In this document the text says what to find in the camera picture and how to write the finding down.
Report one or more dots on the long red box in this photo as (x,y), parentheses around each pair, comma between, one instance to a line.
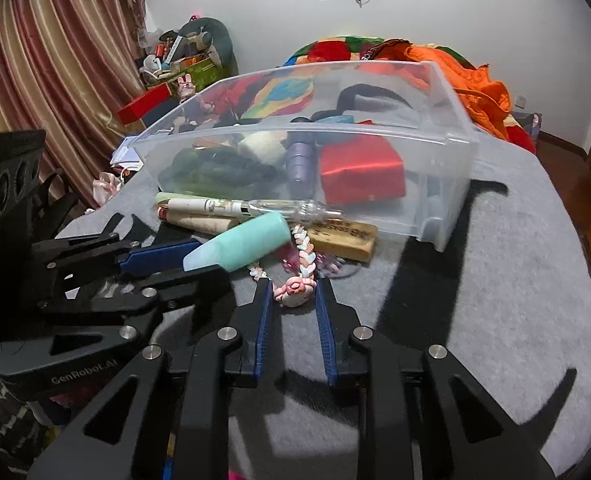
(143,105)

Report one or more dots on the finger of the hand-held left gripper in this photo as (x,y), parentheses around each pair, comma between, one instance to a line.
(175,287)
(155,256)

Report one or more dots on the purple bottle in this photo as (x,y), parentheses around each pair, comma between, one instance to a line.
(300,160)

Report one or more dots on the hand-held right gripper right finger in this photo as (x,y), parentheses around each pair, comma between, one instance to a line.
(326,332)

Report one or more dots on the clear plastic storage bin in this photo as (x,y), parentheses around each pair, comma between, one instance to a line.
(425,195)

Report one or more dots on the striped curtain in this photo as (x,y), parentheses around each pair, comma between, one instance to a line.
(50,60)

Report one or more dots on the blue notebook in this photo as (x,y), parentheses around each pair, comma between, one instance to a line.
(125,155)

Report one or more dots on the white floral pen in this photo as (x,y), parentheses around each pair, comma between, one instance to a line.
(215,206)

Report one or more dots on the wall socket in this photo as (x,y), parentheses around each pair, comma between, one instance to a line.
(520,100)

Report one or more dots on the colourful patchwork blanket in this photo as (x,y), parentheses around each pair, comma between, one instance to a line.
(325,47)

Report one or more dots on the beige tube with red band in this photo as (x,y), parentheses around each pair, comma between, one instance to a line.
(200,221)

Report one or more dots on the grey and black blanket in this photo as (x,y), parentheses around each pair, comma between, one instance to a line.
(475,310)

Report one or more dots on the mint green bottle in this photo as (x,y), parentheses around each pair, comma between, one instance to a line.
(245,240)

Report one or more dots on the orange jacket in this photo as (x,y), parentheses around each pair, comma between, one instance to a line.
(375,50)
(475,85)

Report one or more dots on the pink pouch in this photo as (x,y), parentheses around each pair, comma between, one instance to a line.
(109,186)

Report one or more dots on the green box of clutter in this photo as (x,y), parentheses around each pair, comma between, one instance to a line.
(195,67)

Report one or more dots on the pink bunny figure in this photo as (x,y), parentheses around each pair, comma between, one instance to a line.
(186,87)

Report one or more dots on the person's left forearm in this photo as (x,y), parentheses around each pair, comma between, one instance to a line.
(5,415)

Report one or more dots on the green glass bottle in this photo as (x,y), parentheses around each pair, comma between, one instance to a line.
(210,170)

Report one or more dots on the light green stick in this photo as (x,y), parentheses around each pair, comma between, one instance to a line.
(173,196)

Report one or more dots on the yellow printed small box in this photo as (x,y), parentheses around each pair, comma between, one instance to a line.
(345,240)

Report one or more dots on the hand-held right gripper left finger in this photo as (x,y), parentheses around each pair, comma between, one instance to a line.
(264,330)

